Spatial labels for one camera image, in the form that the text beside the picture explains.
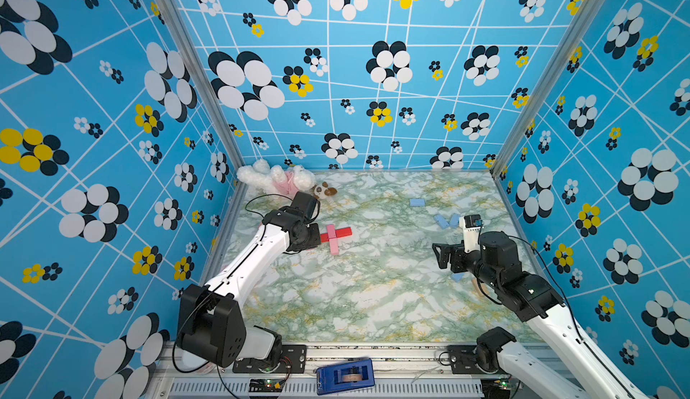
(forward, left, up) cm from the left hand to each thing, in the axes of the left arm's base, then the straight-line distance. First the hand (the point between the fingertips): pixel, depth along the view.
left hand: (315, 238), depth 84 cm
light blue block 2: (+14, -46, -11) cm, 49 cm away
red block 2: (+10, -8, -12) cm, 17 cm away
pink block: (+10, -3, -12) cm, 16 cm away
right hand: (-6, -40, +8) cm, 41 cm away
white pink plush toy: (+29, +25, -2) cm, 39 cm away
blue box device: (-36, -10, -8) cm, 38 cm away
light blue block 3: (-8, -47, -11) cm, 49 cm away
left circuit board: (-37, +12, -15) cm, 41 cm away
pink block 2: (+4, -5, -13) cm, 14 cm away
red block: (+8, -1, -12) cm, 14 cm away
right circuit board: (-37, -50, -13) cm, 64 cm away
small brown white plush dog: (+28, +1, -8) cm, 29 cm away
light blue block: (+24, -39, -12) cm, 47 cm away
